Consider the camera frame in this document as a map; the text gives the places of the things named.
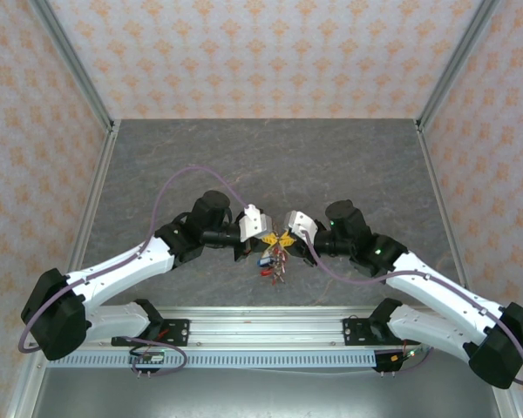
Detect silver ring-lined metal disc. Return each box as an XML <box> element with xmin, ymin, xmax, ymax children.
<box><xmin>265</xmin><ymin>226</ymin><xmax>291</xmax><ymax>262</ymax></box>

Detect small circuit board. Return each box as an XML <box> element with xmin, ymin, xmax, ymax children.
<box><xmin>128</xmin><ymin>351</ymin><xmax>166</xmax><ymax>365</ymax></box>

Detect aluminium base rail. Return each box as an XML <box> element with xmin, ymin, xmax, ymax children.
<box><xmin>89</xmin><ymin>306</ymin><xmax>472</xmax><ymax>349</ymax></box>

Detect aluminium table side rail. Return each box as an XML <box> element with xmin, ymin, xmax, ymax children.
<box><xmin>3</xmin><ymin>120</ymin><xmax>122</xmax><ymax>418</ymax></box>
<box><xmin>415</xmin><ymin>119</ymin><xmax>474</xmax><ymax>297</ymax></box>

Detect slotted grey cable duct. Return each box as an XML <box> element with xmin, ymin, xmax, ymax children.
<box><xmin>47</xmin><ymin>351</ymin><xmax>378</xmax><ymax>370</ymax></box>

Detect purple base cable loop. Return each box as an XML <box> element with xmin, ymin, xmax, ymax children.
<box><xmin>129</xmin><ymin>336</ymin><xmax>189</xmax><ymax>376</ymax></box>

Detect aluminium frame corner post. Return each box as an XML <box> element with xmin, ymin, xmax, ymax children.
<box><xmin>28</xmin><ymin>0</ymin><xmax>117</xmax><ymax>131</ymax></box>
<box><xmin>417</xmin><ymin>0</ymin><xmax>503</xmax><ymax>131</ymax></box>

